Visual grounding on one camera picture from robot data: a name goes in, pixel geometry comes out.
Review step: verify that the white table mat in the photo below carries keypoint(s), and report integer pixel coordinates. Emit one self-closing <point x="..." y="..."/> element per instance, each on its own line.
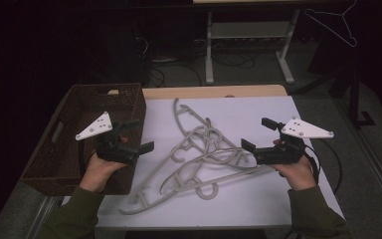
<point x="245" y="109"/>

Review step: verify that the grey plastic clothes hanger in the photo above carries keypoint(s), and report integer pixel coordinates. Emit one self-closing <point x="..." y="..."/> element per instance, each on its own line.
<point x="225" y="152"/>
<point x="229" y="179"/>
<point x="139" y="199"/>
<point x="183" y="107"/>

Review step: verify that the white power strip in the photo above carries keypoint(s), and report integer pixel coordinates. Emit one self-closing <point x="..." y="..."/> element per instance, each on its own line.
<point x="164" y="60"/>

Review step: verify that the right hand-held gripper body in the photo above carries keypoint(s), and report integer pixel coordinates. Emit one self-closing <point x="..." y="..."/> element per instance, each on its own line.
<point x="285" y="154"/>

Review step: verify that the white metal rack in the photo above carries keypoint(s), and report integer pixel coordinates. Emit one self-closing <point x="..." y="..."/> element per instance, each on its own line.
<point x="252" y="30"/>

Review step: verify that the brown woven basket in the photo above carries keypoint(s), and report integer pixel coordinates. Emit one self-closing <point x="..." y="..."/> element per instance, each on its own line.
<point x="59" y="159"/>

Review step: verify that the person's left hand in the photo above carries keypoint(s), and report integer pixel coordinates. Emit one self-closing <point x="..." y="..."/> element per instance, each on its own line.
<point x="97" y="174"/>

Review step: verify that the person's right hand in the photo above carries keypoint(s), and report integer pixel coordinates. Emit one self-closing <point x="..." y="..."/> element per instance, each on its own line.
<point x="300" y="176"/>

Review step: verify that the black metal stand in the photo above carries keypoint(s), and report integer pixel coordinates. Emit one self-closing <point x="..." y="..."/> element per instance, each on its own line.
<point x="354" y="99"/>

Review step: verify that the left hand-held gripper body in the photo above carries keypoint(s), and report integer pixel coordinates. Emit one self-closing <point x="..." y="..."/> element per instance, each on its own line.
<point x="107" y="149"/>

